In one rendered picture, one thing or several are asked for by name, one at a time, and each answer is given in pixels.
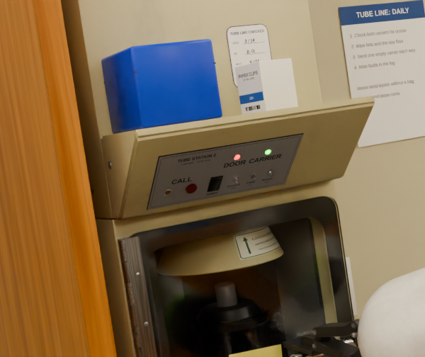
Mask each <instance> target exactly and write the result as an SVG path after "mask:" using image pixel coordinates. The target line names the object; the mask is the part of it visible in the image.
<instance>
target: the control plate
mask: <svg viewBox="0 0 425 357"><path fill-rule="evenodd" d="M303 134H304V133H301V134H296V135H288V136H283V137H274V138H270V139H265V140H257V141H252V142H244V143H239V144H231V145H226V146H221V147H213V148H208V149H199V150H195V151H190V152H182V153H177V154H168V155H164V156H159V158H158V161H157V167H156V170H155V174H154V179H153V183H152V189H151V192H150V195H149V201H148V204H147V210H151V209H155V208H161V207H166V206H170V205H177V204H181V203H188V202H192V201H196V200H203V199H207V198H214V197H218V196H225V195H229V194H234V193H241V192H245V191H252V190H256V189H260V188H267V187H271V186H278V185H283V184H285V182H286V180H287V177H288V174H289V172H290V169H291V166H292V164H293V161H294V158H295V155H296V153H297V150H298V147H299V145H300V142H301V139H302V136H303ZM267 149H272V152H271V153H270V154H269V155H265V154H264V152H265V150H267ZM236 154H241V158H240V159H238V160H236V161H235V160H233V157H234V155H236ZM270 170H272V171H273V175H272V176H268V175H266V174H267V172H268V171H270ZM253 173H255V174H256V179H252V178H250V175H251V174H253ZM216 176H223V177H222V182H221V184H220V189H219V190H218V191H211V192H207V191H208V186H209V183H210V179H211V178H212V177H216ZM235 176H238V177H239V182H237V183H236V182H234V181H232V179H233V178H234V177H235ZM192 183H194V184H195V185H197V189H196V191H195V192H194V193H187V192H186V187H187V186H188V185H190V184H192ZM167 189H171V190H172V193H171V194H170V195H164V192H165V190H167Z"/></svg>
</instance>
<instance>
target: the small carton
mask: <svg viewBox="0 0 425 357"><path fill-rule="evenodd" d="M235 72H236V77H237V86H238V91H239V100H240V105H241V110H242V115H244V114H249V113H258V112H264V111H272V110H278V109H283V108H292V107H298V100H297V94H296V90H295V80H294V75H293V66H292V60H291V58H287V59H273V60H266V61H259V62H254V63H251V64H246V65H242V66H239V67H235Z"/></svg>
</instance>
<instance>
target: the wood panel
mask: <svg viewBox="0 0 425 357"><path fill-rule="evenodd" d="M0 357H117V354H116V349H115V341H114V335H113V328H112V322H111V314H110V309H109V304H108V296H107V291H106V282H105V278H104V273H103V264H102V260H101V251H100V246H99V242H98V233H97V229H96V220H95V215H94V207H93V202H92V197H91V189H90V183H89V175H88V170H87V165H86V157H85V152H84V143H83V139H82V134H81V126H80V121H79V112H78V108H77V99H76V94H75V90H74V81H73V76H72V68H71V63H70V58H69V50H68V44H67V36H66V31H65V26H64V18H63V13H62V5H61V0H0Z"/></svg>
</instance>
